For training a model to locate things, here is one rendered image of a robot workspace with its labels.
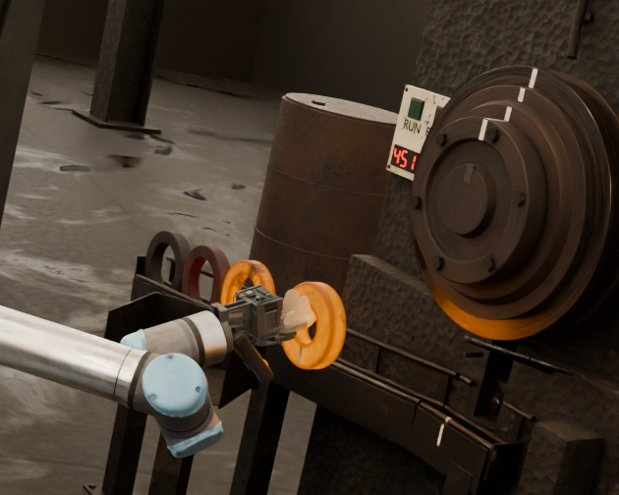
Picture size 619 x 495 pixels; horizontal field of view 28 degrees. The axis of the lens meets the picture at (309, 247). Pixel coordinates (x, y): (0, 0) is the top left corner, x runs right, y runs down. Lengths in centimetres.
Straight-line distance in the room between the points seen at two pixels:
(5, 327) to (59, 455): 162
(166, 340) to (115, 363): 17
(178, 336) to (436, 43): 87
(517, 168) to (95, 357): 72
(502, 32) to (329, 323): 67
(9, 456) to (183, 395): 168
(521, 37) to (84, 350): 102
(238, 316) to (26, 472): 142
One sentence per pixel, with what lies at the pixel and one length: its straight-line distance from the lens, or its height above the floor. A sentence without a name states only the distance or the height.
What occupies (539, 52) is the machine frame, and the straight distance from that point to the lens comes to 232.
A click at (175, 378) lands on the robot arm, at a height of 82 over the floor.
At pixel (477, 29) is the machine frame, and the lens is 245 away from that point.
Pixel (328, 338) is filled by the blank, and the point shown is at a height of 83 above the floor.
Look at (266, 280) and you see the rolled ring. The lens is 272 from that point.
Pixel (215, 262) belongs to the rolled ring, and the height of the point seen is 73.
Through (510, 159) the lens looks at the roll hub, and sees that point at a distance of 201.
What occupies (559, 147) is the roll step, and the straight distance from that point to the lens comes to 202.
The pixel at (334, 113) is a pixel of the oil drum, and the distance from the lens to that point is 495.
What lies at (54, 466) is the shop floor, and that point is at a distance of 344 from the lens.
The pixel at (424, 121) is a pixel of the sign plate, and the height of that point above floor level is 118.
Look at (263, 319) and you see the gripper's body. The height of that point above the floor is 85.
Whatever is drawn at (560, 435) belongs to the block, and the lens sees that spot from 205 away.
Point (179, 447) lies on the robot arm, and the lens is 195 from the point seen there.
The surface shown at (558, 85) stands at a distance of 207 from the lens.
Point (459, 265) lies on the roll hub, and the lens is 208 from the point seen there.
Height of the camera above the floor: 145
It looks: 13 degrees down
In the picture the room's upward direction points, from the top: 12 degrees clockwise
